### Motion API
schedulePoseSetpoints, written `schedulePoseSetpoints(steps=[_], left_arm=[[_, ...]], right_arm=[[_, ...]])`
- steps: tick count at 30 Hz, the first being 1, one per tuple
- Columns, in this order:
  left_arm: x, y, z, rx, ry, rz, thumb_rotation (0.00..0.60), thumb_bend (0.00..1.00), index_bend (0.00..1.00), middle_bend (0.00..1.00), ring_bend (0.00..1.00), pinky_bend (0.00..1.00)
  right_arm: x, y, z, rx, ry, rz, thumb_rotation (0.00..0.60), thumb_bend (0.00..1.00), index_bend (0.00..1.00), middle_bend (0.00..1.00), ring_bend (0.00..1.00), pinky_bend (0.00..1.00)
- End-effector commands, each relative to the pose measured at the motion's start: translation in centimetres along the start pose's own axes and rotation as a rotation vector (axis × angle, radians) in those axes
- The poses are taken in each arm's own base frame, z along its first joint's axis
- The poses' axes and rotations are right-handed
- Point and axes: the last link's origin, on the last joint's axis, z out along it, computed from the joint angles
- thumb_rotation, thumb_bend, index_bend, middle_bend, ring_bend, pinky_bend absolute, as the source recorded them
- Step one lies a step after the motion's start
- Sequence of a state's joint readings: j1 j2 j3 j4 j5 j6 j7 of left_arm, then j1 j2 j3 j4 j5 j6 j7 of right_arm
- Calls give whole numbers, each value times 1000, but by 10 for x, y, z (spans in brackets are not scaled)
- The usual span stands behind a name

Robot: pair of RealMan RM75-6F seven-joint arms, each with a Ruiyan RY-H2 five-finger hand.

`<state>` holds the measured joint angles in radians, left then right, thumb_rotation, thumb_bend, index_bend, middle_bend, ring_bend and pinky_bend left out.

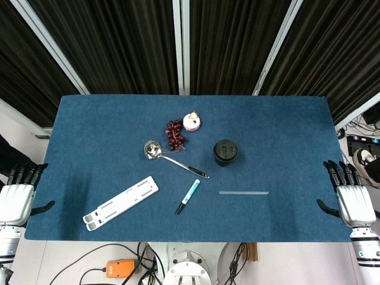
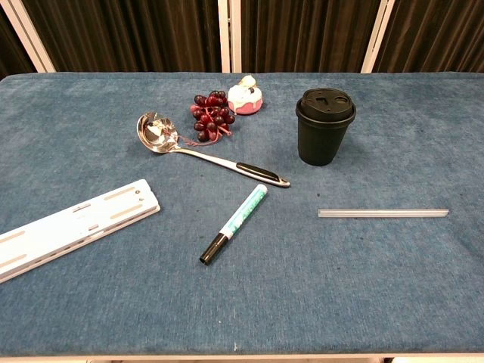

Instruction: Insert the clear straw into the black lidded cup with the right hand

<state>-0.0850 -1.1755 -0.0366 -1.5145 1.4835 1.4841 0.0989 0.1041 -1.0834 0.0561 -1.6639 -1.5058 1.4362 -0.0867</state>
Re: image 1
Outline long black cable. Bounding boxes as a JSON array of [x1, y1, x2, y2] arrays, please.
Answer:
[[55, 243, 149, 285]]

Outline dark red grape bunch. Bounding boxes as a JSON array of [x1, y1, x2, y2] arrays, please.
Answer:
[[162, 118, 189, 153]]

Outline pink toy cake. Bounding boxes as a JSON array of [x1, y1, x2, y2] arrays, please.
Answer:
[[182, 110, 202, 132]]

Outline black lidded paper cup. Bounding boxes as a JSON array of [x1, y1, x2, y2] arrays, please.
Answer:
[[213, 139, 239, 167]]

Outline white robot torso base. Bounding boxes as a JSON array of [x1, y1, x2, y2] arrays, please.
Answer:
[[147, 242, 238, 285]]

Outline steel ladle black handle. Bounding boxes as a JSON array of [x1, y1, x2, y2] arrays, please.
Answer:
[[144, 140, 210, 180]]

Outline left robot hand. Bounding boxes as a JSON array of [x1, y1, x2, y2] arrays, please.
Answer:
[[0, 161, 56, 228]]

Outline brown wooden block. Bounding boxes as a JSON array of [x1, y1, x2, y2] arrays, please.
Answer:
[[245, 242, 258, 262]]

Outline white frame post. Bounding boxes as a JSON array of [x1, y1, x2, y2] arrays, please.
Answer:
[[0, 97, 53, 137], [8, 0, 90, 95], [334, 91, 380, 131], [172, 0, 191, 96], [251, 0, 304, 96]]

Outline dark slatted curtain panel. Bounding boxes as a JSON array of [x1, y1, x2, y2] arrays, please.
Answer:
[[28, 0, 179, 96], [261, 0, 380, 125], [189, 0, 286, 96], [0, 0, 80, 128]]

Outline green marker black cap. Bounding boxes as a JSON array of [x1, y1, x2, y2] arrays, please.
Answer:
[[175, 179, 201, 215]]

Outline blue table cloth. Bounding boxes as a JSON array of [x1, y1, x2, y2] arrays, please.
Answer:
[[23, 94, 352, 243]]

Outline black trouser leg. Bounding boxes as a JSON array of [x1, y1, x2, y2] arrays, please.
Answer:
[[364, 161, 380, 188]]

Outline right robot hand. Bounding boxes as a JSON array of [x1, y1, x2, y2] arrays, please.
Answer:
[[316, 160, 378, 229]]

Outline white floor cables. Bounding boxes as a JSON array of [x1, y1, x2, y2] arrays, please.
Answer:
[[337, 114, 380, 140]]

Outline black cable bundle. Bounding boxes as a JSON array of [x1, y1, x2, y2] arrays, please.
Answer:
[[229, 242, 249, 285]]

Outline white sneaker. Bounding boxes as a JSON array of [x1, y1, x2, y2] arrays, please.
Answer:
[[353, 148, 377, 187]]

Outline black orange-box cable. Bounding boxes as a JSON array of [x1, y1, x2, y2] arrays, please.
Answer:
[[79, 268, 107, 285]]

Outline white folding laptop stand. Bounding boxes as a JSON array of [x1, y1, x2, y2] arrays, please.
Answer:
[[83, 176, 159, 232]]

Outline orange box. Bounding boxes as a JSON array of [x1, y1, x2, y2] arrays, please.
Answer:
[[106, 259, 137, 279]]

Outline black box coloured buttons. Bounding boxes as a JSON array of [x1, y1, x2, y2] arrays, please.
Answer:
[[346, 135, 372, 154]]

